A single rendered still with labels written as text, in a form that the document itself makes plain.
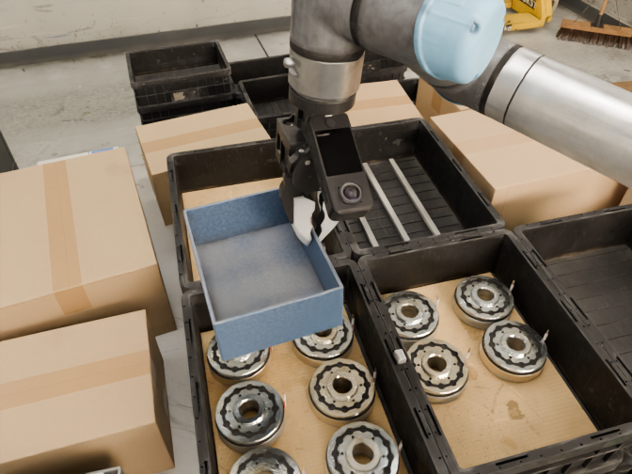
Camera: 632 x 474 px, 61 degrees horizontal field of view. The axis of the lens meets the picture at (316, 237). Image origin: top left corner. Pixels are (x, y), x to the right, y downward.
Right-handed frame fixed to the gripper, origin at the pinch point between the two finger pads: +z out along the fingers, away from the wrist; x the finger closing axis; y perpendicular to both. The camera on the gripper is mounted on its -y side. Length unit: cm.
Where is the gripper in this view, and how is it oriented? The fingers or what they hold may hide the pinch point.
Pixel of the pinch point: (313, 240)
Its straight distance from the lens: 67.8
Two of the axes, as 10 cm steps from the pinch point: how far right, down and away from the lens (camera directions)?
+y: -2.9, -6.6, 6.9
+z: -0.8, 7.4, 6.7
